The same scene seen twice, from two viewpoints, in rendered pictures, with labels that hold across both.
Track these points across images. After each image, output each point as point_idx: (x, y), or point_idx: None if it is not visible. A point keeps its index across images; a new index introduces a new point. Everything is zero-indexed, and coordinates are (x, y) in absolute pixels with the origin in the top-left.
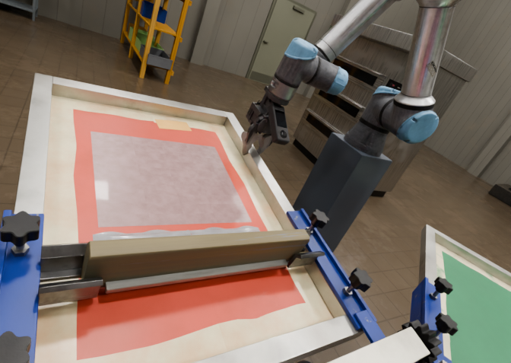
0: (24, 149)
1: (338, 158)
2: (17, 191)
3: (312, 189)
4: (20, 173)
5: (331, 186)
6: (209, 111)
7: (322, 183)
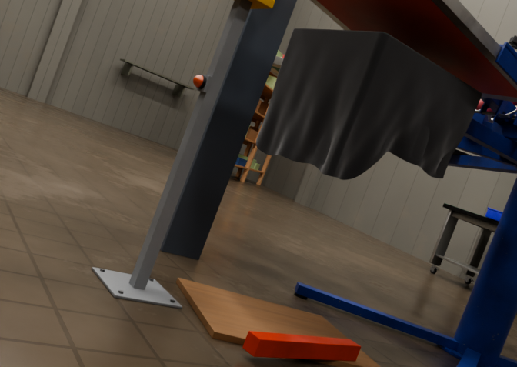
0: (472, 15)
1: None
2: (491, 37)
3: (256, 34)
4: (484, 28)
5: (277, 26)
6: None
7: (265, 26)
